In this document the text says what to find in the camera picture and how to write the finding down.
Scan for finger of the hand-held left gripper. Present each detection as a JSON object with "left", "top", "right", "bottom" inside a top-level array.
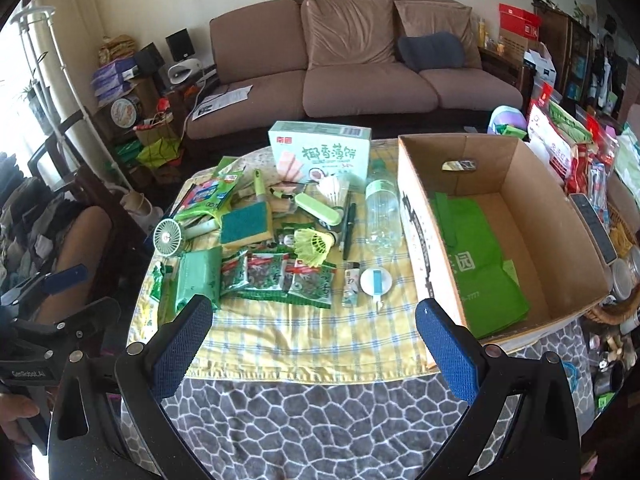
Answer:
[
  {"left": 12, "top": 296, "right": 122, "bottom": 361},
  {"left": 0, "top": 264, "right": 89, "bottom": 308}
]

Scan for white curved appliance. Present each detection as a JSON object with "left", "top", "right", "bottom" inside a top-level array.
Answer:
[{"left": 167, "top": 57, "right": 203, "bottom": 86}]

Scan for green wet wipes packet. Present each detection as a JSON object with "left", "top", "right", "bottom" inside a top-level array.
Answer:
[{"left": 172, "top": 246, "right": 223, "bottom": 312}]

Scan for glossy green packet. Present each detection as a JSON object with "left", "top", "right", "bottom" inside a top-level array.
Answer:
[{"left": 174, "top": 156, "right": 247, "bottom": 221}]

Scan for wicker basket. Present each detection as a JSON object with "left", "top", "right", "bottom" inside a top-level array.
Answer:
[{"left": 582, "top": 245, "right": 640, "bottom": 331}]

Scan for cardboard box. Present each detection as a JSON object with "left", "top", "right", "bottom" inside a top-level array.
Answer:
[{"left": 397, "top": 132, "right": 615, "bottom": 356}]

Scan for floral white cloth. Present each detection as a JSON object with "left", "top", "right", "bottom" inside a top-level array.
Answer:
[{"left": 220, "top": 152, "right": 301, "bottom": 201}]

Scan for pile of snack packets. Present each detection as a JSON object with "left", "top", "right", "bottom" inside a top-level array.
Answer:
[{"left": 527, "top": 85, "right": 640, "bottom": 196}]

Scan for yellow plastic shuttlecock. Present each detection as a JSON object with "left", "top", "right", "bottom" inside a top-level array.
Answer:
[{"left": 292, "top": 227, "right": 341, "bottom": 267}]

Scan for green biscuit box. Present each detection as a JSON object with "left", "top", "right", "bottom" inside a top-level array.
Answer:
[{"left": 267, "top": 121, "right": 373, "bottom": 183}]

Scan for yellow green shopping bag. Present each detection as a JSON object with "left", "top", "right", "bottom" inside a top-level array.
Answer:
[{"left": 137, "top": 137, "right": 181, "bottom": 168}]

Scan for yellow plaid cloth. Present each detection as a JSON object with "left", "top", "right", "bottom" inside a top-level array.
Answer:
[{"left": 125, "top": 140, "right": 446, "bottom": 386}]

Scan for grey cushion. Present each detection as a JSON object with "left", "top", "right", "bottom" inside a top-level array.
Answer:
[{"left": 398, "top": 31, "right": 467, "bottom": 72}]

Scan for brown paper bag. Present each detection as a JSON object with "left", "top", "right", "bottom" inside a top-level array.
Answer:
[{"left": 135, "top": 120, "right": 178, "bottom": 148}]

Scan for woven straw bag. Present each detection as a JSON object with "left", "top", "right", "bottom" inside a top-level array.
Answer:
[{"left": 98, "top": 35, "right": 136, "bottom": 63}]

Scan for yellow green plastic bag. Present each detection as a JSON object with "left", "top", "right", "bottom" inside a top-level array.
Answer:
[{"left": 175, "top": 207, "right": 223, "bottom": 233}]

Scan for green white case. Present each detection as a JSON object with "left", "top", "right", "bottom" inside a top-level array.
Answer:
[{"left": 294, "top": 192, "right": 345, "bottom": 226}]

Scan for clear plastic bottle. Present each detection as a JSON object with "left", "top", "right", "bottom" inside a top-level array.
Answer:
[{"left": 364, "top": 160, "right": 405, "bottom": 256}]

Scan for beige bag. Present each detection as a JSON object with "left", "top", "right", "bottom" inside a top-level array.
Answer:
[{"left": 122, "top": 192, "right": 153, "bottom": 233}]

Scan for printed lighter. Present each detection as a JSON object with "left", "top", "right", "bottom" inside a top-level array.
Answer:
[{"left": 342, "top": 262, "right": 362, "bottom": 308}]

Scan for brown sofa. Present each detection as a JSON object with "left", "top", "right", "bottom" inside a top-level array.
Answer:
[{"left": 185, "top": 0, "right": 525, "bottom": 143}]

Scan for green tote bag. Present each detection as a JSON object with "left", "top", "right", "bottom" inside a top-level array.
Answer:
[{"left": 432, "top": 191, "right": 531, "bottom": 341}]

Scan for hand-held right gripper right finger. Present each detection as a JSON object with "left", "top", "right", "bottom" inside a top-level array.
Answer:
[{"left": 415, "top": 298, "right": 583, "bottom": 480}]

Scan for pale green packet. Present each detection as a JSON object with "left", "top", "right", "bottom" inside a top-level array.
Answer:
[{"left": 149, "top": 259, "right": 177, "bottom": 333}]

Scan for white blue suction hook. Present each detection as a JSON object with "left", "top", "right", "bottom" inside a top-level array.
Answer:
[{"left": 359, "top": 266, "right": 392, "bottom": 311}]

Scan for dark wooden cabinet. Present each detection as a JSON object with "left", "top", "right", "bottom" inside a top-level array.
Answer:
[{"left": 532, "top": 0, "right": 596, "bottom": 111}]

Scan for blue box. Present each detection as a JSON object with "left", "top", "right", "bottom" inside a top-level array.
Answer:
[
  {"left": 95, "top": 80, "right": 136, "bottom": 106},
  {"left": 91, "top": 57, "right": 138, "bottom": 86}
]

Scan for white black box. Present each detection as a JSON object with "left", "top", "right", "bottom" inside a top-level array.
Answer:
[{"left": 524, "top": 42, "right": 558, "bottom": 86}]

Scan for white feather shuttlecock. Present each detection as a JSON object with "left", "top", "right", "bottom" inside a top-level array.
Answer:
[{"left": 316, "top": 172, "right": 353, "bottom": 211}]

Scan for green handled brush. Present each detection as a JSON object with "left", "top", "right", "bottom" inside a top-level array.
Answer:
[{"left": 251, "top": 169, "right": 275, "bottom": 211}]

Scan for dark wooden chair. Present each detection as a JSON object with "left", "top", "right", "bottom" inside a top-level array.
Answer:
[{"left": 27, "top": 115, "right": 161, "bottom": 311}]

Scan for person's left hand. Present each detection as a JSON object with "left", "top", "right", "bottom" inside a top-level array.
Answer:
[{"left": 0, "top": 392, "right": 42, "bottom": 446}]

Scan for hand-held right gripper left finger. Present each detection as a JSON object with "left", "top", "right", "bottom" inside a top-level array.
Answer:
[{"left": 47, "top": 294, "right": 215, "bottom": 480}]

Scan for white papers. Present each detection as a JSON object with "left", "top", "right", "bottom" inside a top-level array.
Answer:
[{"left": 192, "top": 86, "right": 253, "bottom": 121}]

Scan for brown stone-pattern blanket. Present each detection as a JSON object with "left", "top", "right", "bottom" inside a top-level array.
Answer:
[{"left": 120, "top": 310, "right": 601, "bottom": 480}]

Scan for purple basin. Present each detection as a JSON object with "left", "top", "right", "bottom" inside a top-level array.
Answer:
[{"left": 487, "top": 106, "right": 528, "bottom": 141}]

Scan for round tin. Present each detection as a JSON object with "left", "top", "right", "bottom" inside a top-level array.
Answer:
[{"left": 111, "top": 97, "right": 141, "bottom": 128}]

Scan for dark grey remote control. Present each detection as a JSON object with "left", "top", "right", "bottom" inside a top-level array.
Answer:
[{"left": 570, "top": 192, "right": 618, "bottom": 266}]

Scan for black speaker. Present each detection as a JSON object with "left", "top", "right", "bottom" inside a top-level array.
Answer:
[
  {"left": 135, "top": 44, "right": 166, "bottom": 73},
  {"left": 166, "top": 29, "right": 192, "bottom": 61}
]

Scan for black mug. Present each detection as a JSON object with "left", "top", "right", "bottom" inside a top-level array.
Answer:
[{"left": 592, "top": 357, "right": 626, "bottom": 396}]

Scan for yellow green sponge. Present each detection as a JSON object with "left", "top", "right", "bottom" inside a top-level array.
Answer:
[{"left": 220, "top": 202, "right": 275, "bottom": 250}]

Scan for small white handheld fan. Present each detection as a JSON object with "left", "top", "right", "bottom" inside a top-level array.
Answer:
[{"left": 151, "top": 217, "right": 221, "bottom": 252}]

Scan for white pole stand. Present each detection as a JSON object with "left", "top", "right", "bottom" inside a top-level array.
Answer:
[{"left": 11, "top": 5, "right": 131, "bottom": 196}]

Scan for red box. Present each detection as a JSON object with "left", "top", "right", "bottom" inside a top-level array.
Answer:
[{"left": 498, "top": 3, "right": 542, "bottom": 41}]

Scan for green snack packet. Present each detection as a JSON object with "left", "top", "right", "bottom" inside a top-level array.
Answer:
[
  {"left": 219, "top": 249, "right": 251, "bottom": 297},
  {"left": 285, "top": 260, "right": 335, "bottom": 311},
  {"left": 274, "top": 220, "right": 303, "bottom": 256},
  {"left": 242, "top": 252, "right": 291, "bottom": 303}
]

